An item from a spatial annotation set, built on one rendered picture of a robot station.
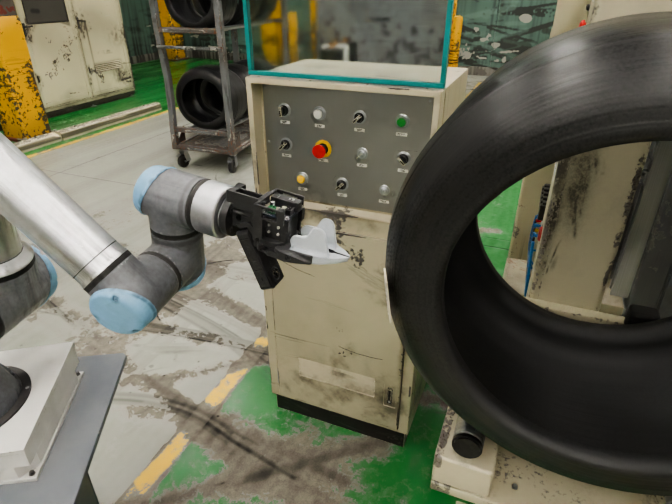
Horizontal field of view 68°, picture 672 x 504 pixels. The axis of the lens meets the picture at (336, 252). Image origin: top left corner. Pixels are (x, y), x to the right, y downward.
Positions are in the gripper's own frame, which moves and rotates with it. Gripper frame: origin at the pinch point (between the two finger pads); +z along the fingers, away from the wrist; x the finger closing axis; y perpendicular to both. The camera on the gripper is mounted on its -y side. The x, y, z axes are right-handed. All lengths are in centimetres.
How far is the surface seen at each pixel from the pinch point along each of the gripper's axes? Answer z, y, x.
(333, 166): -27, -13, 66
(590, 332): 40.7, -8.9, 15.9
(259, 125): -51, -5, 64
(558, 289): 35.5, -9.4, 27.9
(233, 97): -209, -73, 298
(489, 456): 30.0, -21.7, -6.1
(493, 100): 16.4, 29.8, -8.5
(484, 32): -88, -51, 910
